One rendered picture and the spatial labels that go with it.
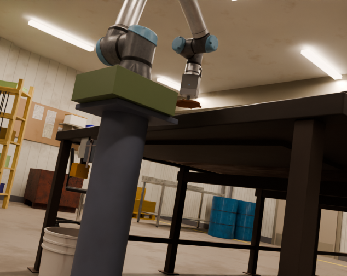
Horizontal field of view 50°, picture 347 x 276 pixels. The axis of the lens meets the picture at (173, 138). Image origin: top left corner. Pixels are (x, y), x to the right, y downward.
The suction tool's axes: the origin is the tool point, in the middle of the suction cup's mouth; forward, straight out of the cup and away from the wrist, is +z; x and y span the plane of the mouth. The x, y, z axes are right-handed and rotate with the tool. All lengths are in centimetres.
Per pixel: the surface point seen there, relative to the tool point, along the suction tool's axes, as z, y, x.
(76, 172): 41, 62, -21
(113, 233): 60, 5, 56
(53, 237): 70, 41, 27
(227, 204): 40, 11, -549
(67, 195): 72, 307, -478
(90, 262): 70, 10, 58
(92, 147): 26, 50, -10
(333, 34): -210, -115, -331
